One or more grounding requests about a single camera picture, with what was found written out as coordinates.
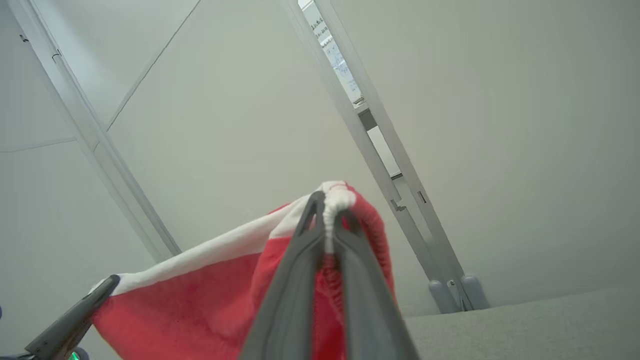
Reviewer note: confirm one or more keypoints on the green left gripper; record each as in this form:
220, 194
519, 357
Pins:
75, 356

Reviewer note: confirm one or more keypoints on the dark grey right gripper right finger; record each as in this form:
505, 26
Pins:
370, 325

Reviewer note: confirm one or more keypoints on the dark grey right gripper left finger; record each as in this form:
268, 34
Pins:
290, 310

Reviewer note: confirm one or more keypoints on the red and white shirt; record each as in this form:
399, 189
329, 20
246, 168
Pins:
200, 310

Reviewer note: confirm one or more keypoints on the white printed board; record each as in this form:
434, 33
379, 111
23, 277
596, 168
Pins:
340, 65

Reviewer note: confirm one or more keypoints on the aluminium frame post with gap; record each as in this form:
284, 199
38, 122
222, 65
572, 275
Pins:
425, 240

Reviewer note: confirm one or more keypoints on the plain aluminium frame post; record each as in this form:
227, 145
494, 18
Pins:
102, 155

